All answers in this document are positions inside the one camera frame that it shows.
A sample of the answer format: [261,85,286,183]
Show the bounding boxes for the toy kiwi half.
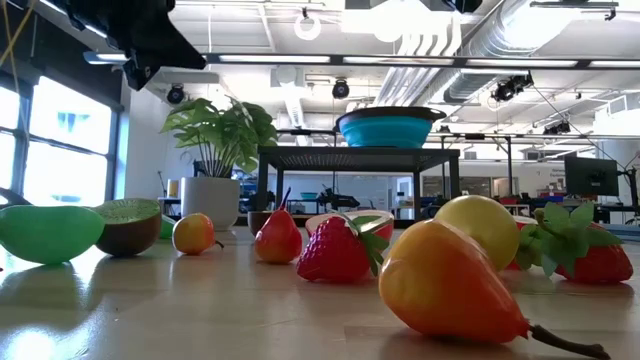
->
[93,197,164,259]

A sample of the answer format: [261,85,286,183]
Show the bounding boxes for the green plant in white pot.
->
[159,96,280,232]

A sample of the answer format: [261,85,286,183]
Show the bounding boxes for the overhead LED light bar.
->
[82,49,640,71]

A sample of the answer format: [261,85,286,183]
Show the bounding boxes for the black monitor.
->
[564,155,620,198]

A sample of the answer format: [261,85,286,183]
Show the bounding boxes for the yellow toy lemon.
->
[433,193,522,274]

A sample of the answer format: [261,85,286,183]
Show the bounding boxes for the grey perforated metal shelf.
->
[255,145,462,232]

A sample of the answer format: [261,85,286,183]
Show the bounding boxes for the large window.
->
[0,74,119,209]

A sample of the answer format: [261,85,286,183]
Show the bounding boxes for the blue grey collapsible colander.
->
[334,105,449,149]

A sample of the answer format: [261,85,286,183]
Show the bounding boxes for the orange toy pear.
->
[171,212,225,256]
[377,218,612,360]

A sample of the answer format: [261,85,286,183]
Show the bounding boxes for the red toy pear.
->
[253,187,304,265]

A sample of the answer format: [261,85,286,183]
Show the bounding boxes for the black background machine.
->
[317,185,361,211]

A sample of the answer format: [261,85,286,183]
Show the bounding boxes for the silver ventilation duct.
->
[374,0,576,106]

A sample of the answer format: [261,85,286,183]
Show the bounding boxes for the white ring lamp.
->
[293,10,323,42]

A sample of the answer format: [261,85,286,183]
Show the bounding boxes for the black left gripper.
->
[64,0,208,92]

